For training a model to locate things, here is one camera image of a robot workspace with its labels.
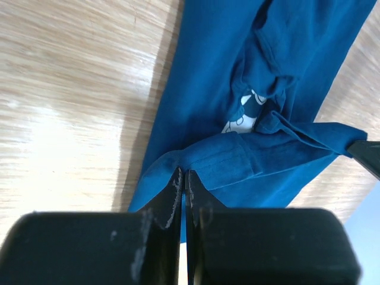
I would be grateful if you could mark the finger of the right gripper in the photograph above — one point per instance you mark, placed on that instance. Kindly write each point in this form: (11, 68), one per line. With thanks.
(367, 154)

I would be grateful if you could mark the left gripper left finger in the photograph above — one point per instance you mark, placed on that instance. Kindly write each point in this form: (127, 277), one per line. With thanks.
(98, 248)

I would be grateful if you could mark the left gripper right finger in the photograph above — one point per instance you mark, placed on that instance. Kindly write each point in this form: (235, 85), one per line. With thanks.
(264, 245)

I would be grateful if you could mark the blue printed t-shirt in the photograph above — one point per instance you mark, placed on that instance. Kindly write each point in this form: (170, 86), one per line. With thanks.
(239, 107)

